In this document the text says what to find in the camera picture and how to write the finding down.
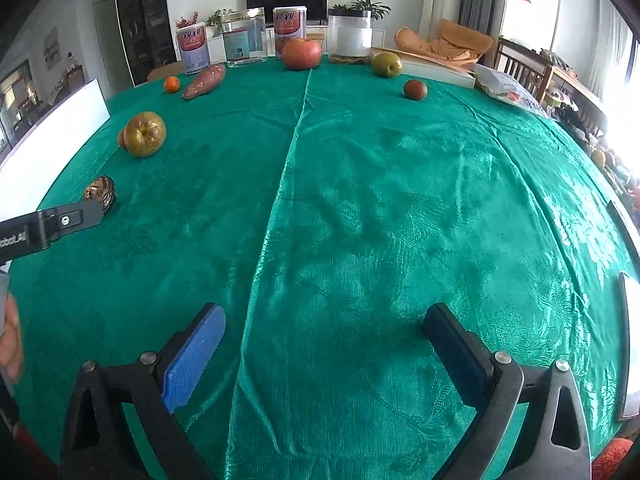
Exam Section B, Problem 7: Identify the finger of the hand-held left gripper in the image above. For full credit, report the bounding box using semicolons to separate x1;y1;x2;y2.
47;201;108;242

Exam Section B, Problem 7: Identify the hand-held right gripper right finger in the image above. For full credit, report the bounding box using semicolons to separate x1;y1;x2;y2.
423;303;594;480

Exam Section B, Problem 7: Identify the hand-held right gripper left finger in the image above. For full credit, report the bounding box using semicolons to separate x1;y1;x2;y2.
59;303;227;480

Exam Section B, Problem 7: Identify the brown walnut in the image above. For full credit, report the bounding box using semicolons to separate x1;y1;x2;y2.
83;175;119;211

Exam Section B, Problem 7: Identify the person's left hand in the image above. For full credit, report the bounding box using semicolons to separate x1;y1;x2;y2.
0;304;25;382

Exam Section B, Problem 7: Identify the white foam board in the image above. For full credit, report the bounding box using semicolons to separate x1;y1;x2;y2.
0;78;111;221

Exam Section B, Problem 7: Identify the yellow-brown apple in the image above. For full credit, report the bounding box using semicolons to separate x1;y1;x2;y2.
124;111;167;158

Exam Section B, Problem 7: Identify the thin white panel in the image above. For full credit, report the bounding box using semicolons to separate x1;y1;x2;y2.
617;271;640;422

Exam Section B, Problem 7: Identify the green satin tablecloth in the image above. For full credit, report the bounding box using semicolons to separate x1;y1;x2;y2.
10;55;640;480

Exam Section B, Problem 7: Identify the cardboard box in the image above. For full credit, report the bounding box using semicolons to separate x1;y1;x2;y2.
147;61;186;84

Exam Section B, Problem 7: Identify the reddish sweet potato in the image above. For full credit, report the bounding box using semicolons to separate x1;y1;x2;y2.
181;63;227;101

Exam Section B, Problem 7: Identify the orange label tin can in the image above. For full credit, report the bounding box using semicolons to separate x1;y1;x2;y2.
272;6;307;61
176;23;209;76

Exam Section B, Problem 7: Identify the dark display cabinet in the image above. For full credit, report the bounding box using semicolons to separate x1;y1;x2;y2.
114;0;177;87

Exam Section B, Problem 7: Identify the clear jar gold lid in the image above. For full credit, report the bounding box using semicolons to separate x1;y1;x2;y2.
221;7;267;68

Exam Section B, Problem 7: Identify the white plastic bag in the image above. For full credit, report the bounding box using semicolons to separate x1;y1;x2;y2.
472;63;550;118

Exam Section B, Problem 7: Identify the red apple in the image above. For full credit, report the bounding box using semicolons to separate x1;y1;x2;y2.
282;38;322;71

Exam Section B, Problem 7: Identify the flat white box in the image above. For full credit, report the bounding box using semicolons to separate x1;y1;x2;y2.
370;47;477;90

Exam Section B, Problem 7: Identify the wooden chair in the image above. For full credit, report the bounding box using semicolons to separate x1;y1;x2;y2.
494;37;556;103

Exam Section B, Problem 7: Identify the green apple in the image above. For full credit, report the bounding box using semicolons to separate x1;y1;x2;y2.
371;52;403;79

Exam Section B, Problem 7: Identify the black television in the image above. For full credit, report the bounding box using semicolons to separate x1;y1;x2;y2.
245;0;329;27

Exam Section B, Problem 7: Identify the white television cabinet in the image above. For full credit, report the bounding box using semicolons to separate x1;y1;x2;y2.
205;23;386;58

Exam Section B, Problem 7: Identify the orange cushion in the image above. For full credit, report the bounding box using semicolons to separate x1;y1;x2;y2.
393;18;496;63

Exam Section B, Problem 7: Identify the clear jar black lid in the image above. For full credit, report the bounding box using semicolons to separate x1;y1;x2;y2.
327;7;374;65

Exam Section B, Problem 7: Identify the leafy green potted plant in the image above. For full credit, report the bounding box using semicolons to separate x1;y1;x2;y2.
334;0;392;22

